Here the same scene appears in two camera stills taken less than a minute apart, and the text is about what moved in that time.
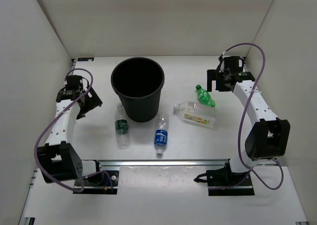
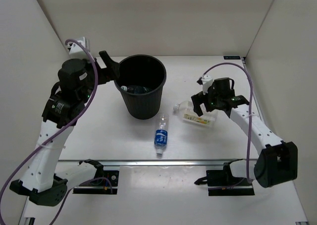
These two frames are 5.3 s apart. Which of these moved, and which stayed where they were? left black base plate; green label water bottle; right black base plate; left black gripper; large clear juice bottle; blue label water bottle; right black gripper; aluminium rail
Moved: left black gripper; green label water bottle; right black gripper
Stayed: left black base plate; blue label water bottle; large clear juice bottle; aluminium rail; right black base plate
